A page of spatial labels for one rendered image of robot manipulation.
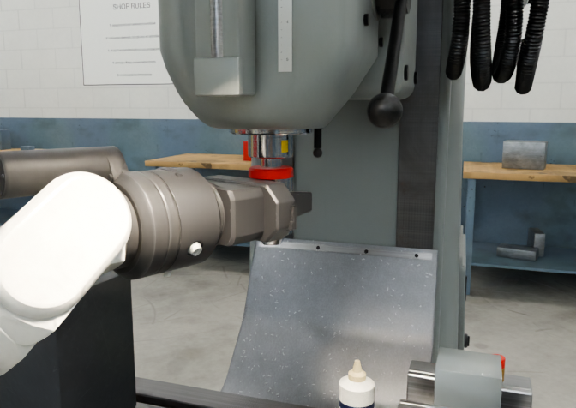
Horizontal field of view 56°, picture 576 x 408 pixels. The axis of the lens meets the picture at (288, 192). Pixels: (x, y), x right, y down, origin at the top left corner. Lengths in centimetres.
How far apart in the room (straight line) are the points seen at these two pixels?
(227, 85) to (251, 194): 11
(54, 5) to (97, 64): 76
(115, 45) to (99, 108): 65
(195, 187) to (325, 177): 50
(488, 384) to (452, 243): 43
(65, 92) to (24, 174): 572
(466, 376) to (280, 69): 33
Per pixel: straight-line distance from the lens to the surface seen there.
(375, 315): 92
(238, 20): 45
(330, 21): 48
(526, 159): 423
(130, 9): 573
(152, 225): 43
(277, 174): 55
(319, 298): 94
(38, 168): 43
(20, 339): 37
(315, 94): 48
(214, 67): 45
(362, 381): 65
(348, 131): 92
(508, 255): 431
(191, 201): 45
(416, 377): 63
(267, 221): 50
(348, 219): 94
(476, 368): 58
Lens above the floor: 133
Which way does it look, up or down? 9 degrees down
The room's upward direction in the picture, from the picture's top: straight up
